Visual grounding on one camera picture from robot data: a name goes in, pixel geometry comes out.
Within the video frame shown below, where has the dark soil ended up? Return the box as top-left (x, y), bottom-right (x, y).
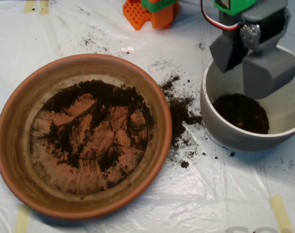
top-left (212, 93), bottom-right (270, 135)
top-left (37, 80), bottom-right (155, 189)

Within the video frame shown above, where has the white ceramic pot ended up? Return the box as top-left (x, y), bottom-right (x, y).
top-left (200, 43), bottom-right (295, 152)

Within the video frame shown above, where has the spilled soil pile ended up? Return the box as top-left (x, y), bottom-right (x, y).
top-left (161, 75), bottom-right (203, 149)

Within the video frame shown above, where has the terracotta plant saucer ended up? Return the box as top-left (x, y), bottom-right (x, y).
top-left (0, 53), bottom-right (173, 220)

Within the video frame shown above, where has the beige masking tape strip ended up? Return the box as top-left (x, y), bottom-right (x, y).
top-left (23, 0), bottom-right (34, 13)
top-left (270, 195), bottom-right (294, 233)
top-left (39, 0), bottom-right (50, 15)
top-left (15, 206), bottom-right (31, 233)
top-left (253, 0), bottom-right (265, 13)

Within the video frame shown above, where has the clear plastic cover sheet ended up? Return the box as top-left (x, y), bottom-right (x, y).
top-left (0, 0), bottom-right (295, 233)

